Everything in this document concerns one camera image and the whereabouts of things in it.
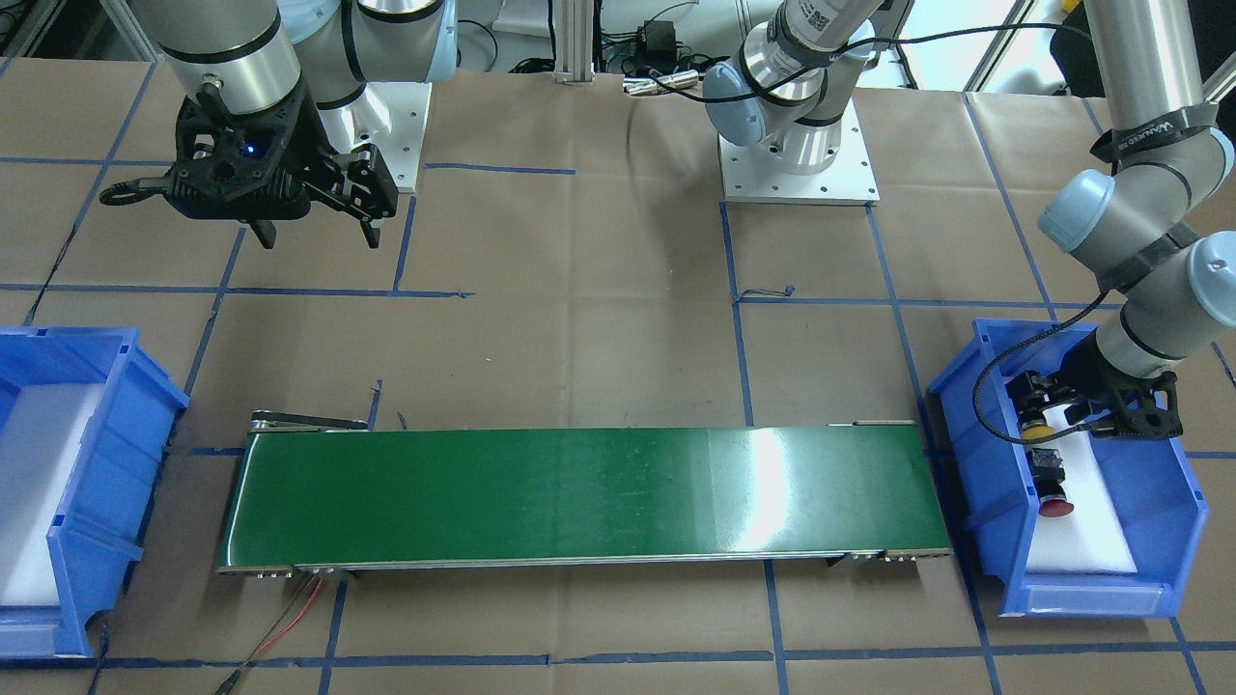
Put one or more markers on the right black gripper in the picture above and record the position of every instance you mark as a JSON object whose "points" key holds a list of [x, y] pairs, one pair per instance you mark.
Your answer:
{"points": [[311, 145]]}

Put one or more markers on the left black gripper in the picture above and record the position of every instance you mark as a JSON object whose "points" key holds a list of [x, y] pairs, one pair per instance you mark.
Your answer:
{"points": [[1075, 379]]}

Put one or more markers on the red push button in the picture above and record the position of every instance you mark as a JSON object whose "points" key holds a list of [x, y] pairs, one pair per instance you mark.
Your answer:
{"points": [[1048, 476]]}

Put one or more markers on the yellow push button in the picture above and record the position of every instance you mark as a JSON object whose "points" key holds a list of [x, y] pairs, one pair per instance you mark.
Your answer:
{"points": [[1039, 431]]}

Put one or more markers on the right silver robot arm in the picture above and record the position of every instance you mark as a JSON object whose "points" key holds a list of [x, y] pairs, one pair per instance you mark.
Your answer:
{"points": [[259, 49]]}

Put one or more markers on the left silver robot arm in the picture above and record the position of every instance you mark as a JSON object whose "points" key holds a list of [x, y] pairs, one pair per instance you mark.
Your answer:
{"points": [[794, 75]]}

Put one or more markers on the white foam pad bin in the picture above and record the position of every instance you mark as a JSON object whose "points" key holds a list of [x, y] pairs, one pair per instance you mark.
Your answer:
{"points": [[1090, 539], [39, 449]]}

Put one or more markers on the blue plastic bin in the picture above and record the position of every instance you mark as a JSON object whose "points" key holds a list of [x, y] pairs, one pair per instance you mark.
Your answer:
{"points": [[97, 533], [1156, 495]]}

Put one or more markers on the green conveyor belt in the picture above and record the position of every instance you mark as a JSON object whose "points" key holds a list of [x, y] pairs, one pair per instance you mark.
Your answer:
{"points": [[417, 500]]}

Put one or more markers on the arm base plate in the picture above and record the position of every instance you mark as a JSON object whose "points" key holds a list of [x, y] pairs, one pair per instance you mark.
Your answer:
{"points": [[797, 164], [393, 117]]}

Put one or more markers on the aluminium frame post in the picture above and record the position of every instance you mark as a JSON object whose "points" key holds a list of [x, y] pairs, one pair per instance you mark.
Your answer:
{"points": [[575, 33]]}

